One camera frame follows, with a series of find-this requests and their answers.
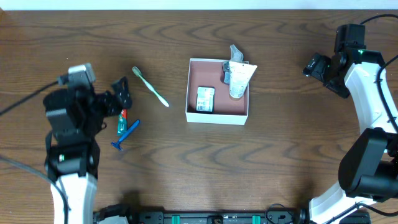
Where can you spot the clear blue soap pump bottle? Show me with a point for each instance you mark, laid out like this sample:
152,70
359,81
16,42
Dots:
236,56

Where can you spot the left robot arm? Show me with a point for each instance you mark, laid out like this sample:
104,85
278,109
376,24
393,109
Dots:
72,162

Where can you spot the red green toothpaste tube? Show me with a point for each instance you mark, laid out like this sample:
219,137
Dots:
122,122

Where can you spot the white cardboard box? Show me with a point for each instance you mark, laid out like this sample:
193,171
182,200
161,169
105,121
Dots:
204,72

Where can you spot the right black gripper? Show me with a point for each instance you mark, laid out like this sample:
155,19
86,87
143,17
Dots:
319,66

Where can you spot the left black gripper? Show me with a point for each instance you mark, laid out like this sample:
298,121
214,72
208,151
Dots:
109,101

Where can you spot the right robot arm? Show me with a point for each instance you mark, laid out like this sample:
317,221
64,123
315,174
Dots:
367,174

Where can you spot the white lotion tube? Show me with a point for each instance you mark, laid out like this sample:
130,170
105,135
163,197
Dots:
240,75

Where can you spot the green white toothbrush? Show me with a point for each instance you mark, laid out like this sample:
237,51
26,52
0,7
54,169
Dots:
138,73

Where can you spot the blue disposable razor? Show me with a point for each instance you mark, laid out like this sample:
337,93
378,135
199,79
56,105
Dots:
117,144

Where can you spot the black mounting rail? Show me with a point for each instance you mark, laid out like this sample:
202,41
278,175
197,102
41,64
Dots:
124,214

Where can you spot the green soap bar box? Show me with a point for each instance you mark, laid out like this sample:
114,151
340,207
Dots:
205,99

